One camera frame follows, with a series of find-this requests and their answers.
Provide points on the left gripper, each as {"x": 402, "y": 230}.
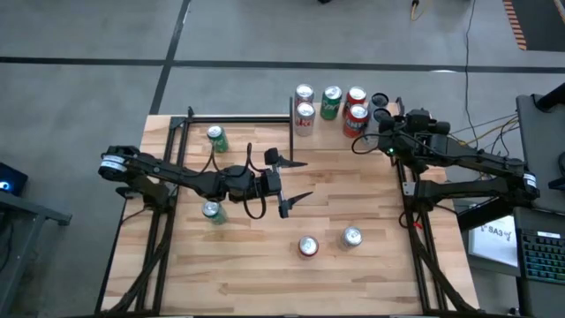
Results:
{"x": 271, "y": 181}

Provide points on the grey metal cart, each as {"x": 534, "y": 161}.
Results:
{"x": 26, "y": 212}

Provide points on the red Fanta strawberry can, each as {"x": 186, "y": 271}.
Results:
{"x": 356, "y": 95}
{"x": 308, "y": 247}
{"x": 356, "y": 121}

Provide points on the black monitor pole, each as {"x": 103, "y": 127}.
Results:
{"x": 552, "y": 99}

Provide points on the black desk edge bar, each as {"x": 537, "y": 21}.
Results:
{"x": 485, "y": 214}

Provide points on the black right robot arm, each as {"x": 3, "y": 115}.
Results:
{"x": 476, "y": 176}

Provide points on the white slim can black lid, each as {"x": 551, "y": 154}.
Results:
{"x": 380, "y": 100}

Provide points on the green Sprite can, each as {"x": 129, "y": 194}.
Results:
{"x": 218, "y": 140}
{"x": 330, "y": 106}
{"x": 215, "y": 212}

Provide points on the black aluminium frame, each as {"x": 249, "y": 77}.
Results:
{"x": 424, "y": 274}
{"x": 165, "y": 269}

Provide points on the wooden shelf black legs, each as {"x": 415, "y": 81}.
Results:
{"x": 329, "y": 141}

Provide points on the white paper sign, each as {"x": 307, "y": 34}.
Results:
{"x": 496, "y": 245}

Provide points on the rainbow backlit keyboard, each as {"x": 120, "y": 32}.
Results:
{"x": 545, "y": 258}

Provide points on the grey closed laptop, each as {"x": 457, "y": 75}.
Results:
{"x": 540, "y": 154}

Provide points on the black mat orange stripes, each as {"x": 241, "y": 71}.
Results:
{"x": 538, "y": 26}

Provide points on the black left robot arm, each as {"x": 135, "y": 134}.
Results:
{"x": 176, "y": 174}

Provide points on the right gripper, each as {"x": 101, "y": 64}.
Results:
{"x": 412, "y": 137}

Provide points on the silver Diet Coke can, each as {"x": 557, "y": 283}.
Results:
{"x": 304, "y": 93}
{"x": 351, "y": 238}
{"x": 305, "y": 121}

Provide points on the black box blue light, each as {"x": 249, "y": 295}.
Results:
{"x": 15, "y": 176}

